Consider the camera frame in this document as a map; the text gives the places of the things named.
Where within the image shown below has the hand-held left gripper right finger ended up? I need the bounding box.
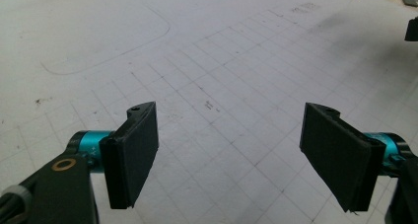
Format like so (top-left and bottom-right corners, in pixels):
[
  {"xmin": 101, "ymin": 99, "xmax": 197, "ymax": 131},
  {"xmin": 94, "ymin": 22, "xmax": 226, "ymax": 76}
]
[{"xmin": 299, "ymin": 102, "xmax": 387, "ymax": 213}]

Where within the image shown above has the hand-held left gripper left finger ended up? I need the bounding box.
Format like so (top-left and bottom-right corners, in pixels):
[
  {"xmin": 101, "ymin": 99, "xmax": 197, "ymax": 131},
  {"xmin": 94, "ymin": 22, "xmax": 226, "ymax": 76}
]
[{"xmin": 99, "ymin": 101, "xmax": 160, "ymax": 210}]

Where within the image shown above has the black object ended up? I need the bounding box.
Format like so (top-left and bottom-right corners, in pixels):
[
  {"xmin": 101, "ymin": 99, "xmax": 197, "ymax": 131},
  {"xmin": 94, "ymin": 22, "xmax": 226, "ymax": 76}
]
[{"xmin": 404, "ymin": 16, "xmax": 418, "ymax": 42}]

